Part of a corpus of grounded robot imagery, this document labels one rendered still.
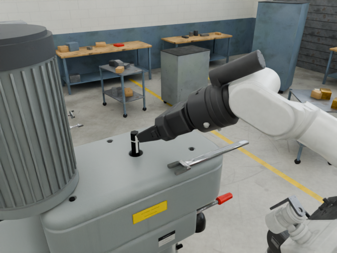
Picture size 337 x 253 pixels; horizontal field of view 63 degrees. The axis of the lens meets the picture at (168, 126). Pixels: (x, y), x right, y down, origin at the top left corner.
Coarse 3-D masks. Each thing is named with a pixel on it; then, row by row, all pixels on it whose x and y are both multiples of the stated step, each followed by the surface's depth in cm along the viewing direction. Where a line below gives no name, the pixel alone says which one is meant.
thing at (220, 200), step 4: (220, 196) 83; (224, 196) 83; (228, 196) 83; (232, 196) 84; (216, 200) 82; (220, 200) 82; (224, 200) 82; (208, 204) 80; (212, 204) 81; (220, 204) 82; (200, 208) 79; (204, 208) 79
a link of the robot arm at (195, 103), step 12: (192, 96) 54; (204, 96) 51; (168, 108) 62; (180, 108) 56; (192, 108) 53; (204, 108) 51; (156, 120) 57; (168, 120) 56; (180, 120) 55; (192, 120) 53; (204, 120) 52; (156, 132) 56; (168, 132) 56; (180, 132) 56; (204, 132) 56
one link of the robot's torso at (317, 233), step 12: (324, 204) 95; (336, 204) 89; (312, 216) 94; (324, 216) 87; (336, 216) 81; (312, 228) 86; (324, 228) 80; (336, 228) 75; (288, 240) 92; (300, 240) 83; (312, 240) 79; (324, 240) 74; (336, 240) 73; (288, 252) 87; (300, 252) 80; (312, 252) 74; (324, 252) 72; (336, 252) 71
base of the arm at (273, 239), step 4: (268, 232) 107; (272, 232) 104; (280, 232) 101; (268, 236) 106; (272, 236) 104; (276, 236) 102; (280, 236) 100; (284, 236) 98; (288, 236) 99; (268, 240) 106; (272, 240) 104; (276, 240) 102; (280, 240) 100; (284, 240) 98; (268, 244) 106; (272, 244) 104; (276, 244) 102; (280, 244) 99; (272, 248) 104; (276, 248) 101; (276, 252) 101; (280, 252) 99
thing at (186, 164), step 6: (234, 144) 74; (240, 144) 74; (246, 144) 74; (216, 150) 71; (222, 150) 71; (228, 150) 71; (198, 156) 69; (204, 156) 68; (210, 156) 69; (216, 156) 70; (174, 162) 66; (180, 162) 66; (186, 162) 66; (192, 162) 66; (198, 162) 67; (186, 168) 64
